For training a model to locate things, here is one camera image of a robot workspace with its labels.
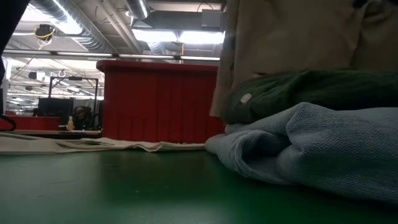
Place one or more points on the white printed tote bag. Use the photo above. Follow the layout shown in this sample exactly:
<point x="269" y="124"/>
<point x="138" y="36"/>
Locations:
<point x="93" y="144"/>

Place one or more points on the black monitor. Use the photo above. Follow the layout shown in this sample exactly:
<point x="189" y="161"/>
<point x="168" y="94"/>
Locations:
<point x="56" y="107"/>

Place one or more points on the dark green garment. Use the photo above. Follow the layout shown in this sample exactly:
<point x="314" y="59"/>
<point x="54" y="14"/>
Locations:
<point x="311" y="90"/>

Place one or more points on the bright ceiling light panel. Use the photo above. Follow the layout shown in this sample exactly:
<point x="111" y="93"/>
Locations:
<point x="186" y="36"/>

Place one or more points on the black metal rack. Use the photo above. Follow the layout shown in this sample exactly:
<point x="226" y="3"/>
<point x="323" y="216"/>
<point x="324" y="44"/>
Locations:
<point x="74" y="78"/>

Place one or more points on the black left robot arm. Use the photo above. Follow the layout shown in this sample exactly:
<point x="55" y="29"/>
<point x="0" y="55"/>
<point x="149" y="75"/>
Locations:
<point x="9" y="15"/>

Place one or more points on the red plastic laundry basket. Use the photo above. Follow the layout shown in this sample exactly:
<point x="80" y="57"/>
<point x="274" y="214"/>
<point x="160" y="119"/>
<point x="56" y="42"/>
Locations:
<point x="155" y="102"/>

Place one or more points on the small yellow bottle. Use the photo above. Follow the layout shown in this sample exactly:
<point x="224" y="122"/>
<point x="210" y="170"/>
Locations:
<point x="71" y="124"/>

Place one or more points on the corrugated silver air duct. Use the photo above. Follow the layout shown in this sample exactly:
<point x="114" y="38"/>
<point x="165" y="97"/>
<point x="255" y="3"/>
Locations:
<point x="90" y="37"/>

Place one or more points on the grey beige garment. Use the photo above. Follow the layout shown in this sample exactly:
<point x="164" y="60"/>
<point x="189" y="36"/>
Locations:
<point x="295" y="34"/>

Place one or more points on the grey ceiling box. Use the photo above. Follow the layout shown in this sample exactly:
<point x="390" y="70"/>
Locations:
<point x="213" y="18"/>

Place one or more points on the green table mat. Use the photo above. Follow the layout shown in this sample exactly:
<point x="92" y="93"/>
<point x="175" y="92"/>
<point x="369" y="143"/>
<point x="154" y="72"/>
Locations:
<point x="124" y="193"/>

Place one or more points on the round silver air duct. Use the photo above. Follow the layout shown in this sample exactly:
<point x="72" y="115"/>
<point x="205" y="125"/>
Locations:
<point x="138" y="7"/>

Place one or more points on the red low panel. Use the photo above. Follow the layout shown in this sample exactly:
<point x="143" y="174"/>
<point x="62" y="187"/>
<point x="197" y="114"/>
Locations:
<point x="34" y="123"/>

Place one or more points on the white machine housing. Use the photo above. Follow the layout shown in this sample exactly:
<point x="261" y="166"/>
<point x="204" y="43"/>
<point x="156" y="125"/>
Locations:
<point x="5" y="87"/>

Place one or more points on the light blue towel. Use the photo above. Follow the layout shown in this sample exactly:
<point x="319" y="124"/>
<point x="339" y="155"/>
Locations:
<point x="326" y="149"/>

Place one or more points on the person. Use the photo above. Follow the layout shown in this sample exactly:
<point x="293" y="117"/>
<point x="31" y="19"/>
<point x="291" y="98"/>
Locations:
<point x="82" y="116"/>

